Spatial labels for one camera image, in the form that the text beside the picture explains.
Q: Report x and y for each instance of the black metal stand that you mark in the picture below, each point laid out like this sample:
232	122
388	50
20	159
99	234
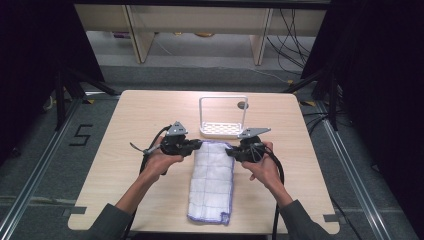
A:
332	100
60	100

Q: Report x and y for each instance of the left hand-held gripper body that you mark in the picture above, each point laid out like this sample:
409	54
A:
175	145

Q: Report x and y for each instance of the black curtain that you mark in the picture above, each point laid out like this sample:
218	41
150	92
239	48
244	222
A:
383	83
33	66

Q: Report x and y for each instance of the light wooden desk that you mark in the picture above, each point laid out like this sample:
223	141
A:
200	20

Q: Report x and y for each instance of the aluminium floor rail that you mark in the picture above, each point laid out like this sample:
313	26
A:
36	170
353	173

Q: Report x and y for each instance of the yellow floor tape piece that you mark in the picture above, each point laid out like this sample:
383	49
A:
88	101
308	103

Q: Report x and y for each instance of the person's left hand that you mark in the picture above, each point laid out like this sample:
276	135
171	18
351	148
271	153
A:
156	165

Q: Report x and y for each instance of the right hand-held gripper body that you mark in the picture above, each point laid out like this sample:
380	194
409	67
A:
251	150

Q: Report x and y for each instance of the yellow round object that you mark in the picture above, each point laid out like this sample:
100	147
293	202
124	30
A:
204	34

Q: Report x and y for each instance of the grey tape piece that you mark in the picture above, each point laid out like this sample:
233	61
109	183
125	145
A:
75	210
331	218

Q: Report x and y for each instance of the person's right hand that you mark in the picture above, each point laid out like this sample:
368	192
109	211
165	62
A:
266	171

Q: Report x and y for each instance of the white cloth with purple edge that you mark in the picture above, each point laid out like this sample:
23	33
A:
211	183

